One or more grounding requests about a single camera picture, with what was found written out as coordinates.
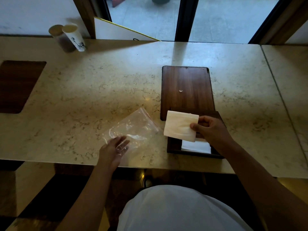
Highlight person's left hand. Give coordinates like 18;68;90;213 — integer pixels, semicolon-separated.
98;136;130;170

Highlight person's right hand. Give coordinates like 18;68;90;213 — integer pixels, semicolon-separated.
190;116;234;152

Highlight white tissue stack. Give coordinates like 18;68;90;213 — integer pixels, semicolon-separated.
164;111;200;143

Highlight clear plastic zip bag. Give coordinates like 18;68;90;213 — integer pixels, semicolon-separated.
102;108;164;166

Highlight person's right forearm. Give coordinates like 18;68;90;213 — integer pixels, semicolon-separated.
212;139;308;231

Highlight person's left forearm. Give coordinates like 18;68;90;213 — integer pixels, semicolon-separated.
55;165;116;231

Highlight white tissues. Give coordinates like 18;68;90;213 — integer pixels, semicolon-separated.
181;139;212;154

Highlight dark wooden tissue box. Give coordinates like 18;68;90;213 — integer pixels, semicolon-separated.
167;111;226;159

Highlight dark wooden box lid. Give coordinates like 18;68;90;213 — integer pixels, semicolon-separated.
160;66;216;121

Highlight person's white shirt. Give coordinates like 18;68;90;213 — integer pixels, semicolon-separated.
117;185;253;231

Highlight white board with gold edge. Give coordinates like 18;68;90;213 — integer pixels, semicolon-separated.
94;17;161;42

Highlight white printed paper cup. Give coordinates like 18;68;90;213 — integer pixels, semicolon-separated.
62;23;86;52

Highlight brown paper cup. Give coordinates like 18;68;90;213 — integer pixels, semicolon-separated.
49;24;75;53

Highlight black window frame post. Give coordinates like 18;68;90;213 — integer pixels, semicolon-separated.
174;0;200;42

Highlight brown wooden window frame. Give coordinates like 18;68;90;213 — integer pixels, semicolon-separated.
248;0;308;45
72;0;112;39

